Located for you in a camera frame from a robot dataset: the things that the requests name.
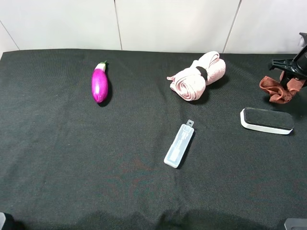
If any pink rolled towel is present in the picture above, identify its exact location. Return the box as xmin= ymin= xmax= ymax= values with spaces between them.
xmin=166 ymin=51 xmax=226 ymax=101

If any grey object bottom left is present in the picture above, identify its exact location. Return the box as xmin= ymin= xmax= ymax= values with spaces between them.
xmin=0 ymin=212 xmax=6 ymax=230

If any clear plastic case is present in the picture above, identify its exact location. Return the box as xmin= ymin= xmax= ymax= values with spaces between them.
xmin=164 ymin=120 xmax=194 ymax=168

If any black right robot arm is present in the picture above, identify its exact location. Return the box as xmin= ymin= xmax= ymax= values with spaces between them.
xmin=269 ymin=33 xmax=307 ymax=89

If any purple toy eggplant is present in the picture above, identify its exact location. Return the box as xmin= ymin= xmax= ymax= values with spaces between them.
xmin=92 ymin=61 xmax=108 ymax=103

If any black white board eraser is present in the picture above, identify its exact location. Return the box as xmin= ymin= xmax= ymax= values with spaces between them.
xmin=240 ymin=107 xmax=294 ymax=135

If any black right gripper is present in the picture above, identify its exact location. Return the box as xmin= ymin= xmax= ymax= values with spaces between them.
xmin=269 ymin=58 xmax=307 ymax=87

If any brown cloth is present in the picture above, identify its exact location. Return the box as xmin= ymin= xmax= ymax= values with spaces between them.
xmin=260 ymin=76 xmax=306 ymax=104

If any black table cloth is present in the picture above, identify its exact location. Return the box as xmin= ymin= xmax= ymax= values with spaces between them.
xmin=0 ymin=49 xmax=307 ymax=230

